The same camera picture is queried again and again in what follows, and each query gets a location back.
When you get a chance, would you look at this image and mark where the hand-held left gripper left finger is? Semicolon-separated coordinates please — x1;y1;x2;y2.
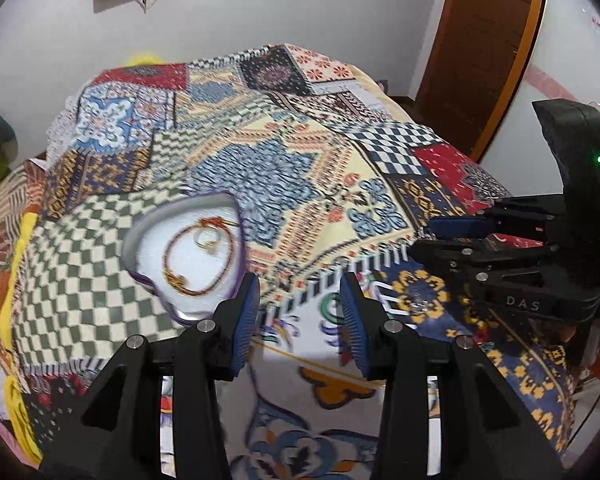
40;272;262;480

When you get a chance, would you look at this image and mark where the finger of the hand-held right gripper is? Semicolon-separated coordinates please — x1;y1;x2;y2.
422;212;496;240
409;237;551;281

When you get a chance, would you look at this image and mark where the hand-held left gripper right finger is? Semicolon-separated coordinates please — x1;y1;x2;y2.
340;272;566;480

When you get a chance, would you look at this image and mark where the white heart-shaped jewelry tray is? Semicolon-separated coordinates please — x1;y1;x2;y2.
121;192;246;325

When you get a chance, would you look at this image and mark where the patchwork patterned blanket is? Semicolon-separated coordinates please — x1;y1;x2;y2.
0;44;581;480

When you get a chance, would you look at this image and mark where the brown wooden door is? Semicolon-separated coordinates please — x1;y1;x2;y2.
414;0;551;163

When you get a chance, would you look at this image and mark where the pink cloth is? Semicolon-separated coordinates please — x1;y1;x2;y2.
0;407;40;468

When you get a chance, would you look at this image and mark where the yellow cloth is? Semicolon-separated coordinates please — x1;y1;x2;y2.
124;51;164;67

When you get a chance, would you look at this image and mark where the red and gold bracelet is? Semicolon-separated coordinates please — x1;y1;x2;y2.
161;216;233;297

